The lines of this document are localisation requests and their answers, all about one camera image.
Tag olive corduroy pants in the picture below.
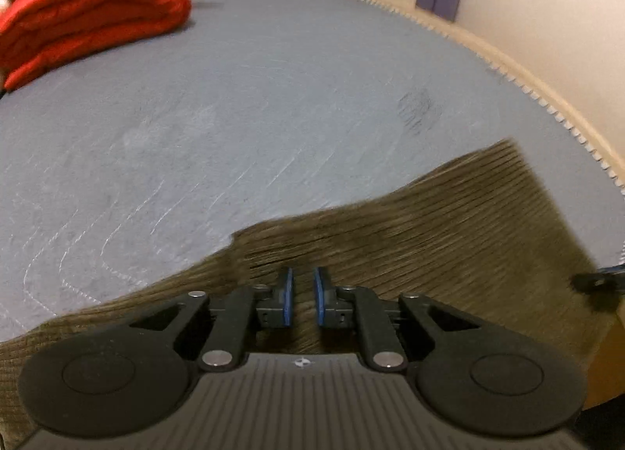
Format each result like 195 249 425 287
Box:
0 137 618 450

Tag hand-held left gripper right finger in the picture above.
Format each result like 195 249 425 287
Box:
312 267 482 373

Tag red folded duvet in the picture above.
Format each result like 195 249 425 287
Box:
0 0 192 92

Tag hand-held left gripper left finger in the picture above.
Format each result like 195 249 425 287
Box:
128 267 295 373

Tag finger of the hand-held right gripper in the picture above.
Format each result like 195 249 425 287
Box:
570 263 625 297

